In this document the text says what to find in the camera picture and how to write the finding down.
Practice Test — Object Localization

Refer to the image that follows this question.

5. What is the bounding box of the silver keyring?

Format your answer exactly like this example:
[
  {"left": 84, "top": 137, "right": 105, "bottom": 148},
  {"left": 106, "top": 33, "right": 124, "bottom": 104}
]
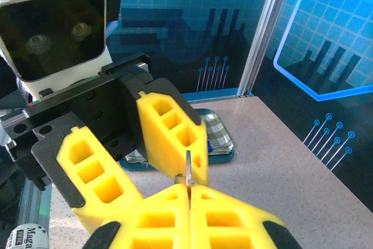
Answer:
[{"left": 172, "top": 173, "right": 188, "bottom": 186}]

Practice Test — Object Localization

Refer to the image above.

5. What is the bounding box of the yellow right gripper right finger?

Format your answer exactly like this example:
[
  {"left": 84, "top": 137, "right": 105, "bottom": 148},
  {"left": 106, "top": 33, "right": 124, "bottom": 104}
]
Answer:
[{"left": 190, "top": 185, "right": 304, "bottom": 249}]

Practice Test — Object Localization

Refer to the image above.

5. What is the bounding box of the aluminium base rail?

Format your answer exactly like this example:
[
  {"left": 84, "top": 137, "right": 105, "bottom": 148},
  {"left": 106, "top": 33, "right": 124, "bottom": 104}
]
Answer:
[{"left": 17, "top": 177, "right": 54, "bottom": 234}]

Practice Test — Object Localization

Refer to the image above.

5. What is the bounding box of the white labelled cylinder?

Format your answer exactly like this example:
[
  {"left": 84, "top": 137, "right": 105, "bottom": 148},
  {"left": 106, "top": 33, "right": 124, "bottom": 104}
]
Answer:
[{"left": 4, "top": 222, "right": 51, "bottom": 249}]

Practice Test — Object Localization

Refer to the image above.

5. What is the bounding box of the teal tray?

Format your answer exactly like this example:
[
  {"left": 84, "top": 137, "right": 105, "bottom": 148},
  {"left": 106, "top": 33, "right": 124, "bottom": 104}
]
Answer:
[{"left": 122, "top": 108, "right": 235, "bottom": 171}]

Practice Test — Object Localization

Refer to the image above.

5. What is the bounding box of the aluminium frame post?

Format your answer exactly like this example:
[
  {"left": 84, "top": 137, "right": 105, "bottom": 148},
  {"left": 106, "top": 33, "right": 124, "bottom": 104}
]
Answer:
[{"left": 238, "top": 0, "right": 295, "bottom": 99}]

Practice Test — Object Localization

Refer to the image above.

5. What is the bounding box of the silver key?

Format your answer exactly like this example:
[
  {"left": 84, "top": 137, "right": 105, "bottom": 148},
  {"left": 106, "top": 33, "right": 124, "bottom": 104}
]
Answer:
[{"left": 185, "top": 149, "right": 193, "bottom": 203}]

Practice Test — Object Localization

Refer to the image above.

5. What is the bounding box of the green checkered cloth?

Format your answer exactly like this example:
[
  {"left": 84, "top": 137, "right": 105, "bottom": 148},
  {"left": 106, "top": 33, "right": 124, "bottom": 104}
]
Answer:
[{"left": 125, "top": 113, "right": 234, "bottom": 164}]

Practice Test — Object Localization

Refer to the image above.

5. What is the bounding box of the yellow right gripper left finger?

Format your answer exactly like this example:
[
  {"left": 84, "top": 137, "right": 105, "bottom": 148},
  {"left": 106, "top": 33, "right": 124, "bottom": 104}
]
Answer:
[{"left": 84, "top": 185, "right": 192, "bottom": 249}]

